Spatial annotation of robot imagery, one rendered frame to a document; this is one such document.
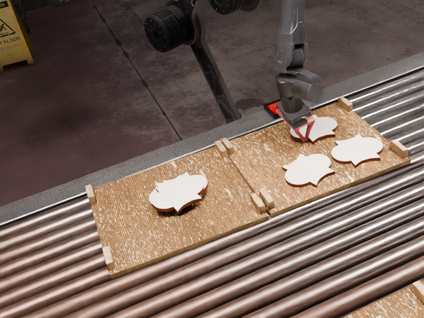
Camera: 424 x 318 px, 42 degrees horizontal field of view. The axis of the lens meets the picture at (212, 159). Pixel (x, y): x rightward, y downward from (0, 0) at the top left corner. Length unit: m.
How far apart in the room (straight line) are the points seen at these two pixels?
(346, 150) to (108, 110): 2.55
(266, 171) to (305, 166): 0.11
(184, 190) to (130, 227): 0.17
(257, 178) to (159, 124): 2.13
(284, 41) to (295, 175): 0.35
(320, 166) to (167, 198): 0.41
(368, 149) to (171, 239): 0.58
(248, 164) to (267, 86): 2.24
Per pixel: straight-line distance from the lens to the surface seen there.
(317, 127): 1.65
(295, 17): 1.48
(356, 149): 1.56
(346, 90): 1.88
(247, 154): 1.59
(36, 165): 3.58
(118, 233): 1.45
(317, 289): 1.25
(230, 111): 2.69
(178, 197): 1.44
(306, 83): 1.46
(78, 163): 3.45
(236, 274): 1.31
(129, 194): 1.55
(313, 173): 1.48
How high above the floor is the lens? 1.89
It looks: 36 degrees down
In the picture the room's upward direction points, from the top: 11 degrees counter-clockwise
